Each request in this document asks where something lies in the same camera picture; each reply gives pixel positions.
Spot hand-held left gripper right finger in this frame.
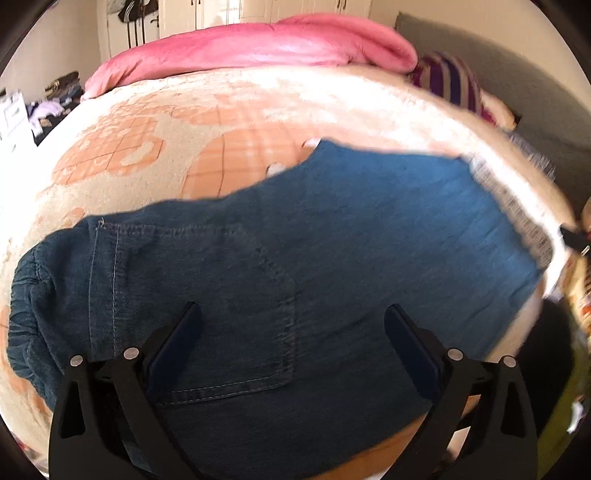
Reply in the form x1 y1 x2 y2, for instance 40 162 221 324
384 305 539 480

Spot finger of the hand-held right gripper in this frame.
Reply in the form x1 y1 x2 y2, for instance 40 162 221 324
558 223 591 256

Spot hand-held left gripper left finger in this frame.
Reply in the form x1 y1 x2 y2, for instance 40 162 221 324
48 302 205 480

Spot blue denim pants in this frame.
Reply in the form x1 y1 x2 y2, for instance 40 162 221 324
6 138 557 480

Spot dark floral cloth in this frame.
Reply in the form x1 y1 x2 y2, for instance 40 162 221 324
507 131 561 182

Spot grey upholstered headboard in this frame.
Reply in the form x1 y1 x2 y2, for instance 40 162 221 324
396 11 591 195

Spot cream and orange printed blanket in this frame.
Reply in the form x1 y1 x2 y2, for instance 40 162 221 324
0 65 580 480

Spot purple striped pillow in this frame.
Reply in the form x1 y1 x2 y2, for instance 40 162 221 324
410 52 500 126

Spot pile of clothes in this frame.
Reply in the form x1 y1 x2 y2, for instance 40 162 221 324
25 71 85 137

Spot white drawer cabinet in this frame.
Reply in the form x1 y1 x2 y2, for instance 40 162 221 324
0 91 37 155

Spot pink duvet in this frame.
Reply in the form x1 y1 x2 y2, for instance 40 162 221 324
81 13 420 101

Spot dark hanging clothes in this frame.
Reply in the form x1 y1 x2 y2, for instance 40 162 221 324
116 0 161 25

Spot white wardrobe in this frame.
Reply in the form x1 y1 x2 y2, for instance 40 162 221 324
105 0 376 63

